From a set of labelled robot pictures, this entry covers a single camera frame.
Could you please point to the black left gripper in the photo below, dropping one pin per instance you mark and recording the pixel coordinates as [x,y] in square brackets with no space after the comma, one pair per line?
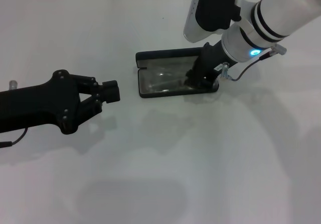
[45,106]

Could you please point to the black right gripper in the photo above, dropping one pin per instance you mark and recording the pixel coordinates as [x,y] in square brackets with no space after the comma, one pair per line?
[213,58]

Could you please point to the clear white glasses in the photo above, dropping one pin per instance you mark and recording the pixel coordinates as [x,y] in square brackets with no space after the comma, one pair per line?
[163,79]

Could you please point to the black glasses case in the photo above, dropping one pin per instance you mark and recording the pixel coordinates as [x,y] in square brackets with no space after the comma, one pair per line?
[155,54]

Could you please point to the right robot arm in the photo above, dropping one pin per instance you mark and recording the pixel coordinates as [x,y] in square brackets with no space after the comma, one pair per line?
[281,13]

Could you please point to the silver vented wrist camera box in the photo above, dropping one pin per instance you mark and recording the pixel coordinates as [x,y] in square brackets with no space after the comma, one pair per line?
[213,8]

